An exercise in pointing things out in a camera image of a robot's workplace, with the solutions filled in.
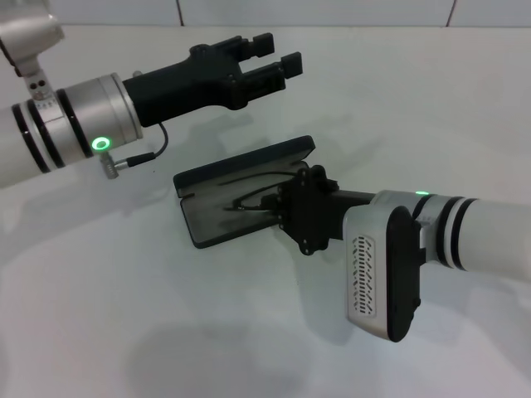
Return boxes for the black glasses case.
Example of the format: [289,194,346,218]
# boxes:
[173,134,317,250]

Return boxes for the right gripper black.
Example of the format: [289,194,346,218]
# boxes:
[258,163,379,256]

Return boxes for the black glasses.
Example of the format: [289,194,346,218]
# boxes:
[223,167,302,215]

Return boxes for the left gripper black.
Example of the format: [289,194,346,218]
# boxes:
[122,32,304,129]

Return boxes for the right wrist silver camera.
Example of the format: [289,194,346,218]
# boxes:
[343,189,424,344]

